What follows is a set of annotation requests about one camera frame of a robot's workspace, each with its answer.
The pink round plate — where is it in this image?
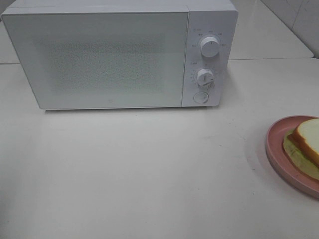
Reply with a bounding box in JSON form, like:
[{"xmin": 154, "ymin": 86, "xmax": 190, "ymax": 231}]
[{"xmin": 265, "ymin": 116, "xmax": 319, "ymax": 199}]

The upper white power knob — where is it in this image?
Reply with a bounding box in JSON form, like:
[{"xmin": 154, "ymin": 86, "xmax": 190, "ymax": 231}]
[{"xmin": 200, "ymin": 35, "xmax": 220, "ymax": 58}]

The round white door button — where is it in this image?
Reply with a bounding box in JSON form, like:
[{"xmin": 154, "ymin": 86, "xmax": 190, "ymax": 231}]
[{"xmin": 193, "ymin": 92, "xmax": 209, "ymax": 104}]

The white timer knob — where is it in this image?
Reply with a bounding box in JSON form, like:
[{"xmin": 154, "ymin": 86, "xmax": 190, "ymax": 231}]
[{"xmin": 196, "ymin": 68, "xmax": 215, "ymax": 87}]

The white bread sandwich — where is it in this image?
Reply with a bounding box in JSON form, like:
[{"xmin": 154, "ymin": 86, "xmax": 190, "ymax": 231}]
[{"xmin": 283, "ymin": 119, "xmax": 319, "ymax": 180}]

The white microwave door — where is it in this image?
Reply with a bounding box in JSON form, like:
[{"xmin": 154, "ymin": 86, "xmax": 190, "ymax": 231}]
[{"xmin": 3, "ymin": 12, "xmax": 188, "ymax": 110}]

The white microwave oven body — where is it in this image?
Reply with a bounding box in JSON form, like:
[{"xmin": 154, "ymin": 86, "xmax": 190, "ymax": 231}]
[{"xmin": 1, "ymin": 0, "xmax": 238, "ymax": 107}]

